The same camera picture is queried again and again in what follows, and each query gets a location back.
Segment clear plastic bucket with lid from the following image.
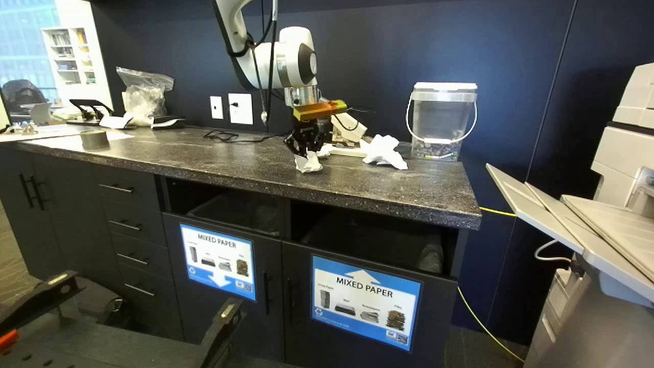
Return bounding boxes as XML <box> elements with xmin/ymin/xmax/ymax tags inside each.
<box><xmin>405</xmin><ymin>82</ymin><xmax>478</xmax><ymax>159</ymax></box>

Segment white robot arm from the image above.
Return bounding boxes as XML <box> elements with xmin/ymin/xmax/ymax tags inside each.
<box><xmin>212</xmin><ymin>0</ymin><xmax>322</xmax><ymax>122</ymax></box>

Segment white wall outlet plate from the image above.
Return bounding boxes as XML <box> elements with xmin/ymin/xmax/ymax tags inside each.
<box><xmin>230</xmin><ymin>95</ymin><xmax>253</xmax><ymax>125</ymax></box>

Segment right black bin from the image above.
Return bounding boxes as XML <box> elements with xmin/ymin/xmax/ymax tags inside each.
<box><xmin>302</xmin><ymin>217</ymin><xmax>445</xmax><ymax>275</ymax></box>

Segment left black bin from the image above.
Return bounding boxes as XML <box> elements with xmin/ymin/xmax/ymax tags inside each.
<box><xmin>191</xmin><ymin>194</ymin><xmax>289</xmax><ymax>238</ymax></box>

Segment right blue mixed paper sign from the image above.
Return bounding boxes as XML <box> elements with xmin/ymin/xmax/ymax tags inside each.
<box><xmin>310</xmin><ymin>256</ymin><xmax>421</xmax><ymax>352</ymax></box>

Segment black bin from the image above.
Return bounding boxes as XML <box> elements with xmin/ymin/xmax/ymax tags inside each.
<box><xmin>302</xmin><ymin>217</ymin><xmax>445</xmax><ymax>275</ymax></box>
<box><xmin>191</xmin><ymin>194</ymin><xmax>289</xmax><ymax>238</ymax></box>

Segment orange wrist camera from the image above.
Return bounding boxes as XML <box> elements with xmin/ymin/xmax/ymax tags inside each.
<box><xmin>293</xmin><ymin>101</ymin><xmax>348</xmax><ymax>122</ymax></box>

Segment white wall switch plate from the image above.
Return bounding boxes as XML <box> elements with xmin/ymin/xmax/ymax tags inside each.
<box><xmin>208</xmin><ymin>96</ymin><xmax>224</xmax><ymax>120</ymax></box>

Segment blue mixed paper sign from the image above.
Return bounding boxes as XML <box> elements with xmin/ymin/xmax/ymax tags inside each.
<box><xmin>310</xmin><ymin>256</ymin><xmax>421</xmax><ymax>352</ymax></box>
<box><xmin>181</xmin><ymin>226</ymin><xmax>258</xmax><ymax>301</ymax></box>

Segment dark cabinet with drawers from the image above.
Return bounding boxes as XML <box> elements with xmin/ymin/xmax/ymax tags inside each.
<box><xmin>0</xmin><ymin>145</ymin><xmax>458</xmax><ymax>368</ymax></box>

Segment clear plastic bag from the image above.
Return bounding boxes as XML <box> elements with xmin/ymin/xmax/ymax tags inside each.
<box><xmin>117</xmin><ymin>67</ymin><xmax>173</xmax><ymax>128</ymax></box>

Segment crumpled white paper small back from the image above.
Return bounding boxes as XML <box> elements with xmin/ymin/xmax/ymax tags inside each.
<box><xmin>365</xmin><ymin>135</ymin><xmax>406</xmax><ymax>169</ymax></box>

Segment yellow cable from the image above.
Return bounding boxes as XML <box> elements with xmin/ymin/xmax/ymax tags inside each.
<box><xmin>453</xmin><ymin>205</ymin><xmax>527</xmax><ymax>367</ymax></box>

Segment white office printer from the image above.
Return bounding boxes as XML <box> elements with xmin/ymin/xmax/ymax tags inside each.
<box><xmin>488</xmin><ymin>63</ymin><xmax>654</xmax><ymax>368</ymax></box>

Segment left blue mixed paper sign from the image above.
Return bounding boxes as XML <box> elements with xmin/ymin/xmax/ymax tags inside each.
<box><xmin>181</xmin><ymin>226</ymin><xmax>258</xmax><ymax>301</ymax></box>

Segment white paper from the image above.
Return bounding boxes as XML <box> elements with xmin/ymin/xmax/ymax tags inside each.
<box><xmin>294</xmin><ymin>151</ymin><xmax>323</xmax><ymax>174</ymax></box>

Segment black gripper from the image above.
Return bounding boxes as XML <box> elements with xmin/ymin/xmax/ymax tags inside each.
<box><xmin>284</xmin><ymin>120</ymin><xmax>332</xmax><ymax>159</ymax></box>

